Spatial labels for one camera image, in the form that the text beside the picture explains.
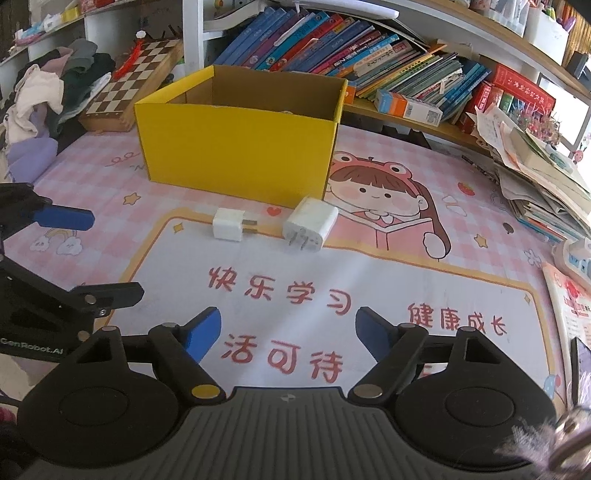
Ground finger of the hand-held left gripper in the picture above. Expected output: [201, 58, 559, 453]
[0, 183, 94, 241]
[0, 258, 145, 319]

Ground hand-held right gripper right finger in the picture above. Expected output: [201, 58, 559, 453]
[347, 306, 509, 400]

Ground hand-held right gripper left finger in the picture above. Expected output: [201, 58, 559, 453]
[62, 306, 227, 401]

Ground small white charger plug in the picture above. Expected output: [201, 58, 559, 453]
[212, 208, 258, 241]

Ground large white charger plug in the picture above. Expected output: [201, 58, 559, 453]
[283, 196, 339, 254]

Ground yellow cardboard box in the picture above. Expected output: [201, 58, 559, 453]
[134, 65, 348, 209]

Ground lavender cloth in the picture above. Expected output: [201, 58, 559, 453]
[7, 137, 58, 183]

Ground printed pink desk mat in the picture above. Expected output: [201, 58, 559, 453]
[0, 124, 591, 416]

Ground pile of clothes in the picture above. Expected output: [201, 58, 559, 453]
[0, 39, 116, 153]

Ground wooden chess board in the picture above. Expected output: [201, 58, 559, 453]
[78, 39, 184, 133]

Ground red tassel ornament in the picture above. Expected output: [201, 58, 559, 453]
[113, 30, 148, 79]

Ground pink white booklet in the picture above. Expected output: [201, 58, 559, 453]
[542, 261, 591, 365]

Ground white bookshelf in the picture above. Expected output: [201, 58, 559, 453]
[0, 0, 591, 158]

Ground white blue plastic item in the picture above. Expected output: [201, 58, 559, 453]
[553, 237, 591, 282]

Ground stack of papers and books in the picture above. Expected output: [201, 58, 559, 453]
[462, 104, 591, 243]

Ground orange white medicine box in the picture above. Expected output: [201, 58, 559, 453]
[374, 89, 443, 126]

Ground red book box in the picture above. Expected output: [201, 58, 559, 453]
[457, 62, 557, 134]

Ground row of leaning books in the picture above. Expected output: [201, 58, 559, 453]
[212, 7, 492, 123]

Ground small black box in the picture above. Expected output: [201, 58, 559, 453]
[566, 51, 589, 77]

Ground white pen holders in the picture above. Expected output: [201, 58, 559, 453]
[524, 0, 571, 65]

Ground grey fluffy keychain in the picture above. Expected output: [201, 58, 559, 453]
[494, 406, 591, 480]

